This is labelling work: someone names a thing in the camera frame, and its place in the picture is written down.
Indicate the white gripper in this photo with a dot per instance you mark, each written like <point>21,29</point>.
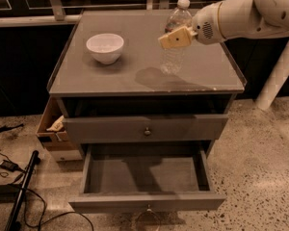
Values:
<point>204,25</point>

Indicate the clear plastic water bottle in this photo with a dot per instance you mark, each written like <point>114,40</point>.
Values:
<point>173,58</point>

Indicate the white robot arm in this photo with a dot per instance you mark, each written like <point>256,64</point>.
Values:
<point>231,19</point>

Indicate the grey wooden drawer cabinet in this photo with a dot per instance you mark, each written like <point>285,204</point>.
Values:
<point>207,70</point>

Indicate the round top drawer knob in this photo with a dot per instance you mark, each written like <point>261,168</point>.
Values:
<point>147,131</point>

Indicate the grey top drawer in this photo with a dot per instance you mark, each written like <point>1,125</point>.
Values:
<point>124,119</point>

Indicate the grey open middle drawer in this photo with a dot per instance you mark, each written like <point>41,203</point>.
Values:
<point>125,177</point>

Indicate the white ceramic bowl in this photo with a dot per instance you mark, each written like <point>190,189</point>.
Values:
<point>105,48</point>

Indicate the white diagonal support column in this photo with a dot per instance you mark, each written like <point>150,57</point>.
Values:
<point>275,81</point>

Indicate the open cardboard box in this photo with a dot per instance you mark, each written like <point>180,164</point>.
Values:
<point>53,136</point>

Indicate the black power adapter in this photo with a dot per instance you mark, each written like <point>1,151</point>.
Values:
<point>9,166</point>

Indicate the black pole on floor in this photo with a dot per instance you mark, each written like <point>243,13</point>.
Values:
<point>12,224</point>

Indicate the metal window railing frame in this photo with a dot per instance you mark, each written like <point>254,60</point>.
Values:
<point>57,7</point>

